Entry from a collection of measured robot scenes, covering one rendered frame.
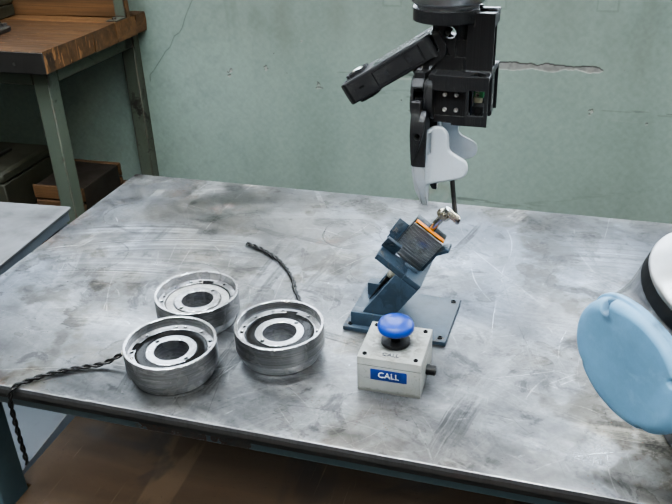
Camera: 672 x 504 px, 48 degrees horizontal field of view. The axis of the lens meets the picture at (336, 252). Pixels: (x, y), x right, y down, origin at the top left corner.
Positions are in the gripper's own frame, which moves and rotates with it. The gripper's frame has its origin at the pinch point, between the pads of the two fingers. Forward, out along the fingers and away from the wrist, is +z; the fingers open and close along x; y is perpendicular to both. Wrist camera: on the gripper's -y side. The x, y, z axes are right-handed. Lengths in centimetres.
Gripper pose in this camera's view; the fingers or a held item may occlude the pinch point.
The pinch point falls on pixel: (423, 185)
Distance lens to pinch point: 87.8
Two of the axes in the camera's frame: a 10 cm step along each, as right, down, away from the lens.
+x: 3.2, -4.6, 8.3
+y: 9.5, 1.3, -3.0
